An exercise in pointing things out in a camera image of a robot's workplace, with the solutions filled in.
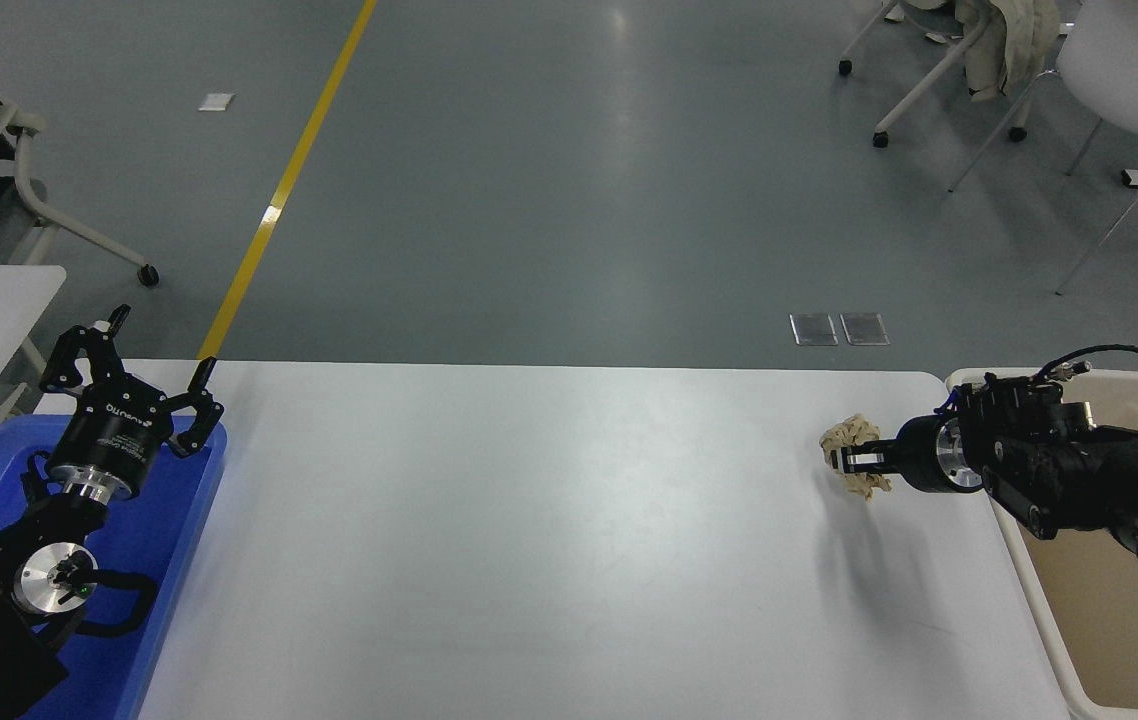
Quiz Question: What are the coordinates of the white rolling chair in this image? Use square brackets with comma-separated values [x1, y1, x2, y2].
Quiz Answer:
[0, 95, 161, 288]
[837, 0, 1030, 149]

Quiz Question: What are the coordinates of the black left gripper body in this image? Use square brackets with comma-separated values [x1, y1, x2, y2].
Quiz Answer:
[47, 386, 176, 493]

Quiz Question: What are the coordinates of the silver floor plate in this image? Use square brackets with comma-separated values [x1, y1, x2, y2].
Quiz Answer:
[790, 313, 841, 347]
[841, 313, 891, 347]

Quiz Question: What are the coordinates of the blue plastic tray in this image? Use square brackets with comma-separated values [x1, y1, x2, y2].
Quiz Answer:
[0, 415, 228, 720]

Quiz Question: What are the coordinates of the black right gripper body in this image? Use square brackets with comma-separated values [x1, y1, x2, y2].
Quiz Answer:
[894, 414, 948, 494]

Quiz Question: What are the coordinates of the tan paper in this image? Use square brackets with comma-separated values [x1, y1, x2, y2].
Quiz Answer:
[819, 413, 894, 502]

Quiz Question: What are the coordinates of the large pale plastic bin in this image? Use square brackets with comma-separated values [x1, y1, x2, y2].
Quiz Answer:
[947, 368, 1138, 720]

